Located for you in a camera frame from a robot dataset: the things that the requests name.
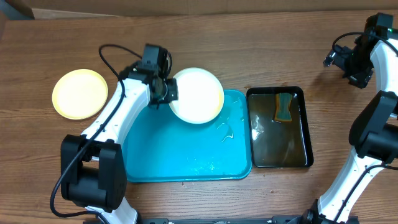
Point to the blue plastic tray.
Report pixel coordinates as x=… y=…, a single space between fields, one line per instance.
x=160 y=147

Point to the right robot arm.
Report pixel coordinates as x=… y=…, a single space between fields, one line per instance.
x=373 y=141

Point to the green yellow sponge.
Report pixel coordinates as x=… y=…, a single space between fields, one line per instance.
x=282 y=107

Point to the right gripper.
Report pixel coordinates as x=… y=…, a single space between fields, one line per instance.
x=341 y=60

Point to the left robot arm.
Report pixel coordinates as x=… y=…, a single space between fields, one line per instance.
x=93 y=173

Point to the white plate with stain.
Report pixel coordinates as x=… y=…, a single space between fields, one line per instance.
x=200 y=96

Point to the black water tray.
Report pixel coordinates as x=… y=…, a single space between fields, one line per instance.
x=278 y=144

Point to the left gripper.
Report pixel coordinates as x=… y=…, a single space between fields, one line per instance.
x=174 y=92

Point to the cardboard board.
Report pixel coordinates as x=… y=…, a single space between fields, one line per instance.
x=199 y=7

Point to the yellow plate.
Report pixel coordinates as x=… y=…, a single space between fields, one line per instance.
x=79 y=94

